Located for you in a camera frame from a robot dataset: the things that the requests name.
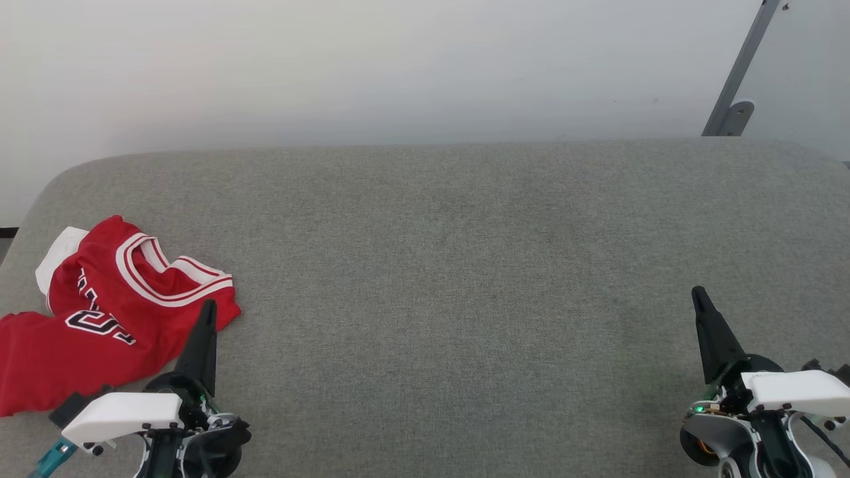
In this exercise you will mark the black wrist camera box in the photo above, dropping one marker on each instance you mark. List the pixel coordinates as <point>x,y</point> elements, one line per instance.
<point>73,406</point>
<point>827,366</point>

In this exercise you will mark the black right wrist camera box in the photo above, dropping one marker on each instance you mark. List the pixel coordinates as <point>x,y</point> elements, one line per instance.
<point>827,366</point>

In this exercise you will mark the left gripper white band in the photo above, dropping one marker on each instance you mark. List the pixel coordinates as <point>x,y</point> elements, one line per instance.
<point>123,413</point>

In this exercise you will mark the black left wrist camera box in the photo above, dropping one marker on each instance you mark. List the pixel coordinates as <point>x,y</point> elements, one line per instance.
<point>73,406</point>

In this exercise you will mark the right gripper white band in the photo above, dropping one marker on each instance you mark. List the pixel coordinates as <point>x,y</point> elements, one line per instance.
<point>797,392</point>

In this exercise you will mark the grey fabric sofa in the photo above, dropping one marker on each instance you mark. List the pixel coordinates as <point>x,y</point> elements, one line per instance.
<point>465,299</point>

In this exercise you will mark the red basketball jersey white sleeves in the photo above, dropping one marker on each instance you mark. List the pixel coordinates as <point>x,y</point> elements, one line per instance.
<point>99,345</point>

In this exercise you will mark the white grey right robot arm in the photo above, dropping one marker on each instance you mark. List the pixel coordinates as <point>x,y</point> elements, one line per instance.
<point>737,438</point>

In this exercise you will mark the grey metal bracket pole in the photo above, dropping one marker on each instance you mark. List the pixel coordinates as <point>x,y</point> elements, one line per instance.
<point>734,86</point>

